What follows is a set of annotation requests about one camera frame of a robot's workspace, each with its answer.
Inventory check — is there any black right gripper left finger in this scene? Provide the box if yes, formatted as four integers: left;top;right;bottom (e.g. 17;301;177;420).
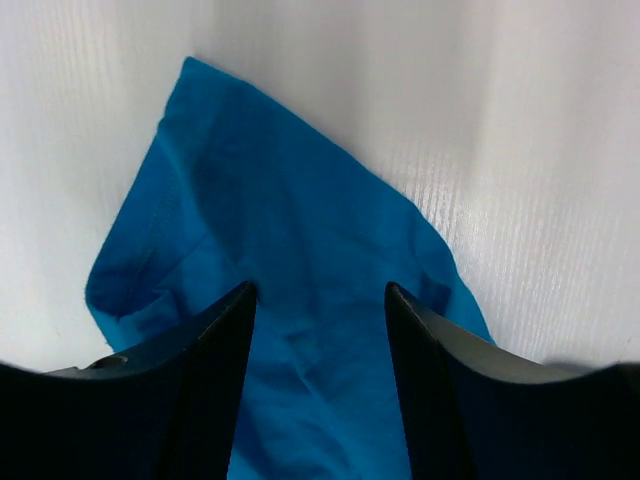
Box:
1;283;257;479

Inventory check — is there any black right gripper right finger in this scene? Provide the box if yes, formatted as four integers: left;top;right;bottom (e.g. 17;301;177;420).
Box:
384;283;639;479

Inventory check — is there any blue t shirt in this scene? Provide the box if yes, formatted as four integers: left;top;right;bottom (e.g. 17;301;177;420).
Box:
85;57;488;479

